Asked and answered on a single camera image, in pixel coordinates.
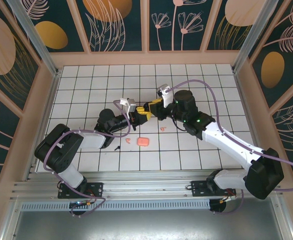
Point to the pale circle wall panel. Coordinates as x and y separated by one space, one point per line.
231 25

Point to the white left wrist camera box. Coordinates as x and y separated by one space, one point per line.
127 103

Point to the feather leaves wall panel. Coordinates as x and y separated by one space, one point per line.
291 130

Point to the golden circle leaves wall panel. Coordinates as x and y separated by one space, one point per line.
111 25

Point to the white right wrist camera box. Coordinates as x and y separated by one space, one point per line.
165 96

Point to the aluminium corner post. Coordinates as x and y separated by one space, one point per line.
251 37
36 42

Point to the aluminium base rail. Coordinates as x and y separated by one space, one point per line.
146 185

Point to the oval and feather wall panel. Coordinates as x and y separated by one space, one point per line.
281 50

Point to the pink flowers wall panel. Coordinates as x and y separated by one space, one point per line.
176 25

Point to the large pale disc wall panel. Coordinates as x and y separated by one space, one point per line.
3 50

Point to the golden oval wall panel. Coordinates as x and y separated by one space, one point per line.
51 37

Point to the pink earbud charging case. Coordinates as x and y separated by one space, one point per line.
142 141

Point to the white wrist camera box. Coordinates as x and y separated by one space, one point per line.
127 103
165 96

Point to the grey metal sheet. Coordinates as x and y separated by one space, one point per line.
146 225

